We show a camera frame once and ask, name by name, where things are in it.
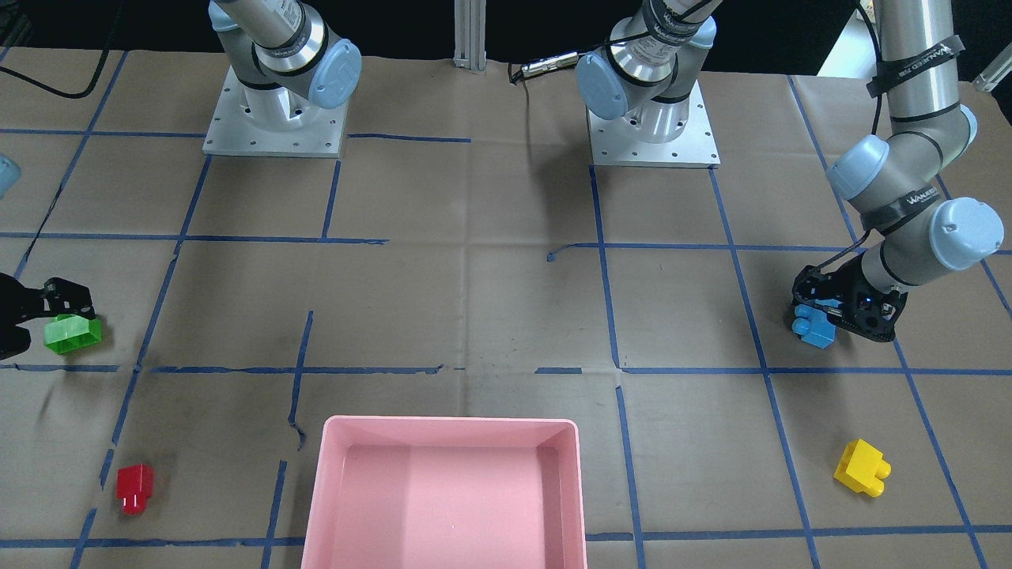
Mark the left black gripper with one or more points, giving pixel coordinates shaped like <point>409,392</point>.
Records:
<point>843,288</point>

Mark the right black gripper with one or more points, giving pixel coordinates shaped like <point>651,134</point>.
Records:
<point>16,303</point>

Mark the blue toy block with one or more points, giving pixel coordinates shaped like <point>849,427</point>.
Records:
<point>814,328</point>

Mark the green toy block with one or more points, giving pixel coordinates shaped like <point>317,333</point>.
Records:
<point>68,333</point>

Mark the yellow toy block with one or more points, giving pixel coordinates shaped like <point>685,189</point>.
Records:
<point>862,468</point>

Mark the red toy block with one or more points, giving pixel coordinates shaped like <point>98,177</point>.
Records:
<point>134,486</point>

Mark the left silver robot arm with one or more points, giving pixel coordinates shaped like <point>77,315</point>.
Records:
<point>653,57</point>

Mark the pink plastic box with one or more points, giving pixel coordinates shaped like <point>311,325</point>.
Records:
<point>447,492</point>

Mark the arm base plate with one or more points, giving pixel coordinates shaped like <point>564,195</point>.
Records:
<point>250,122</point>
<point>656,135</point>

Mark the silver cable connector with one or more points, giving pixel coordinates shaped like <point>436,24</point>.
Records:
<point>544,66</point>

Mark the aluminium profile post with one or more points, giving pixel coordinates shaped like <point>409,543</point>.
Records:
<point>469,19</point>

